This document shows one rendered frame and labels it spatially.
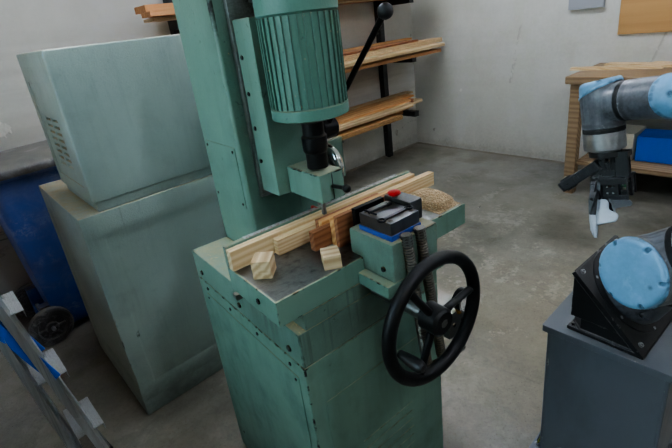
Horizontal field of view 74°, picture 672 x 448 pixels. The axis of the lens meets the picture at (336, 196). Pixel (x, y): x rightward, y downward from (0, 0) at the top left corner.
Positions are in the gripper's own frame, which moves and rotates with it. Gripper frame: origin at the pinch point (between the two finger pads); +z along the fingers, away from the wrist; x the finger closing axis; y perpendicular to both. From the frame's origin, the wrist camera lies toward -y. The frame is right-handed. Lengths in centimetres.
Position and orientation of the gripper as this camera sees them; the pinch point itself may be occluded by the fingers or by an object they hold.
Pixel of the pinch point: (602, 228)
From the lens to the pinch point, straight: 131.8
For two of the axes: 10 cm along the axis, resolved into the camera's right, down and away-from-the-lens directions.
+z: 2.0, 9.6, 1.9
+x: 7.1, -2.8, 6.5
